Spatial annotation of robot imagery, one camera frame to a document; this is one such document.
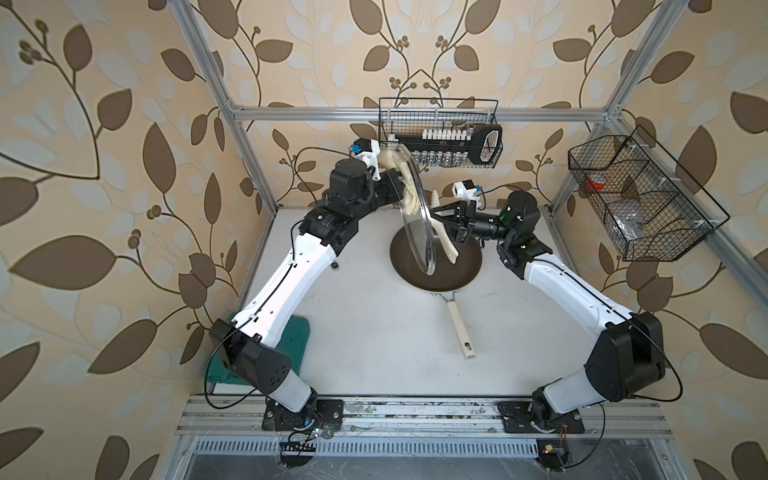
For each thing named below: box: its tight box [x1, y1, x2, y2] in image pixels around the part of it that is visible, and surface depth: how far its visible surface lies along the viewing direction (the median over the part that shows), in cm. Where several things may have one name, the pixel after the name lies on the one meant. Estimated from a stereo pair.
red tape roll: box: [586, 172, 607, 191], surface depth 88 cm
